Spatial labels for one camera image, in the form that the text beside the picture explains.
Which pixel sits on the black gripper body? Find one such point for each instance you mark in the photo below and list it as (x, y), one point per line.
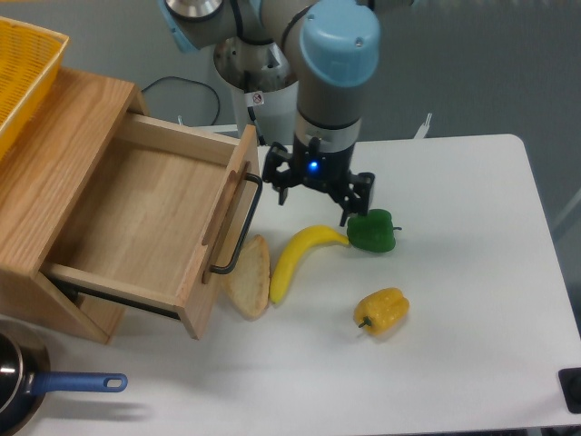
(324, 172)

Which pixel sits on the wooden drawer cabinet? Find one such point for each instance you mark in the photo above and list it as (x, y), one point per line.
(41, 180)

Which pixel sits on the black corner clamp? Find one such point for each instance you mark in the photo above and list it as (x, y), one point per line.
(570, 382)

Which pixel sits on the yellow bell pepper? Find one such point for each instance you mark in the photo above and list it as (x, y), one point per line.
(380, 311)

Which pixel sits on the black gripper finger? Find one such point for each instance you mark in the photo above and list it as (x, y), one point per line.
(278, 170)
(356, 192)

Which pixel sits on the yellow plastic basket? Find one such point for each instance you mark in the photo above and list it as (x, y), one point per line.
(30, 60)

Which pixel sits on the triangular bread slice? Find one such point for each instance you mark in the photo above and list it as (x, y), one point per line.
(248, 285)

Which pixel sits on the green bell pepper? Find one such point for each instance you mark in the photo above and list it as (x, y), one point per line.
(374, 232)

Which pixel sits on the black metal drawer handle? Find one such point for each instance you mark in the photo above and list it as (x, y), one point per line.
(230, 266)

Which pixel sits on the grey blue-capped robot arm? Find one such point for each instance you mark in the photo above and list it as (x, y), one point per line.
(332, 49)

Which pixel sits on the yellow banana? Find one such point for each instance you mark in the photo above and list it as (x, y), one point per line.
(298, 246)

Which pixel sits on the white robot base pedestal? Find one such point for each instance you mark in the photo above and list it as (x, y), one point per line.
(263, 87)

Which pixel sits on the wooden top drawer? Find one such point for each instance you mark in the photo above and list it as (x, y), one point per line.
(164, 202)

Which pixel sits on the blue-handled frying pan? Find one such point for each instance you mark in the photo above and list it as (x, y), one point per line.
(26, 377)

